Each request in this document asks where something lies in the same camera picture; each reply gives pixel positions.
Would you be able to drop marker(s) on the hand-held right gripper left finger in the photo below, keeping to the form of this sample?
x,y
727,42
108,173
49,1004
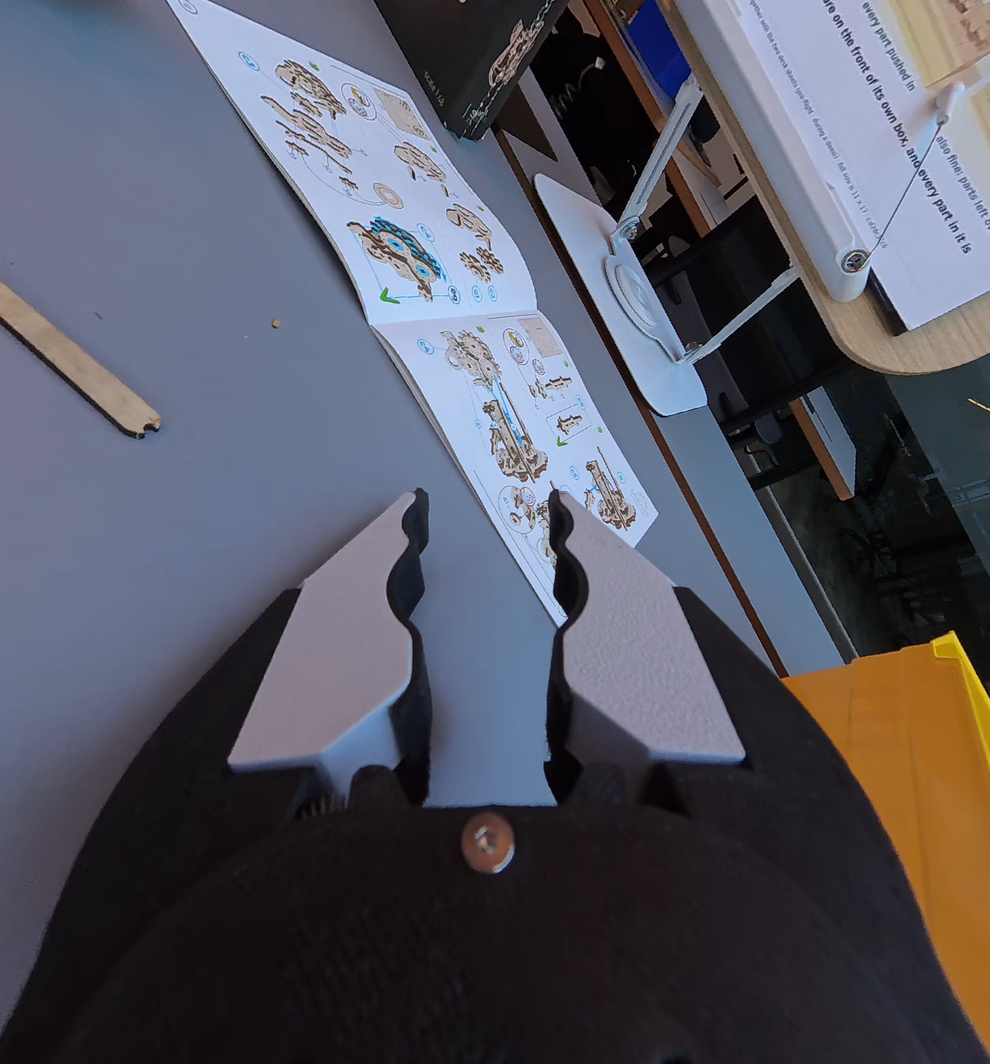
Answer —
x,y
337,648

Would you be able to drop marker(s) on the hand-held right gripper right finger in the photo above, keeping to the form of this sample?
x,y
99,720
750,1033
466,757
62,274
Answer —
x,y
636,665

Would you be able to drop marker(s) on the black model kit box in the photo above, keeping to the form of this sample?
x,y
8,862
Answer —
x,y
445,50

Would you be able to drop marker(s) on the yellow plastic bin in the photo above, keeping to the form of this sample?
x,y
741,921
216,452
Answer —
x,y
902,790

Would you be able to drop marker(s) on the wooden document stand white base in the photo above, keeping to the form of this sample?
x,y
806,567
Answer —
x,y
669,366

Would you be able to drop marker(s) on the flat wooden stick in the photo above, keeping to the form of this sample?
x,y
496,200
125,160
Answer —
x,y
54,345

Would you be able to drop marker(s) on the open instruction booklet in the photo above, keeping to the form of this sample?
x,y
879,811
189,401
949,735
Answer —
x,y
337,224

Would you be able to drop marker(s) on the printed instruction sheet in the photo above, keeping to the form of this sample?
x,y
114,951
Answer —
x,y
902,108

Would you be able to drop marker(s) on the blue box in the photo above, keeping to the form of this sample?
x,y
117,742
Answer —
x,y
657,41

